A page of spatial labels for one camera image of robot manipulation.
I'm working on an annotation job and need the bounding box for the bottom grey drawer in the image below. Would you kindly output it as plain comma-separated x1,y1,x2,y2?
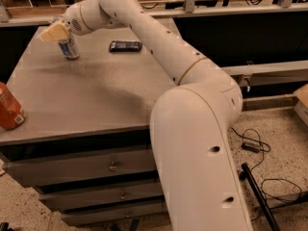
61,199,167,226

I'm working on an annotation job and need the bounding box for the grey drawer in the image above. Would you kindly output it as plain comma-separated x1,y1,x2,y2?
4,145,156,188
39,179,163,211
61,199,167,226

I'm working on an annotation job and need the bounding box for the middle grey drawer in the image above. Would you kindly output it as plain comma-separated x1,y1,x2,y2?
39,179,163,211

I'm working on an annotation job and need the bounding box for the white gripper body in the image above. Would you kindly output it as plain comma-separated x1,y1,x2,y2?
64,4,87,35

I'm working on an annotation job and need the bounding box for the black metal stand leg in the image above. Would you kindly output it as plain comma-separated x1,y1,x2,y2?
242,164,281,231

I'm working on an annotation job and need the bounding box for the top grey drawer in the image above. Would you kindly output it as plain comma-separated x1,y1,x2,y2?
4,145,156,188

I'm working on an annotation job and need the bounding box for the grey drawer cabinet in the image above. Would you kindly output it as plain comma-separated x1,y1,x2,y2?
0,28,174,215

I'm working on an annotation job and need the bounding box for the black floor cable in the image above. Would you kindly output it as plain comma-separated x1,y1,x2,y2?
230,127,303,223

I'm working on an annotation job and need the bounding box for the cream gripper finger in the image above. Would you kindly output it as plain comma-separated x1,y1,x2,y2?
39,21,69,42

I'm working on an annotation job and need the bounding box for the silver blue redbull can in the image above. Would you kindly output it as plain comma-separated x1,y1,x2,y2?
53,18,80,60

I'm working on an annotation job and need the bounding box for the grey metal railing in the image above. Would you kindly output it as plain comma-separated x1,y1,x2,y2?
0,0,308,27

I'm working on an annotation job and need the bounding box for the cardboard box at right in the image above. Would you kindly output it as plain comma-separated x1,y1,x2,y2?
294,84,308,126

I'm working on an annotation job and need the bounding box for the dark snack bar packet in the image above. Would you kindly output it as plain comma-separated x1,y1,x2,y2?
109,40,142,52

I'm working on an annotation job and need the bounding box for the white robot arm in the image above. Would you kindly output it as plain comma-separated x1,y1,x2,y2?
40,0,253,231

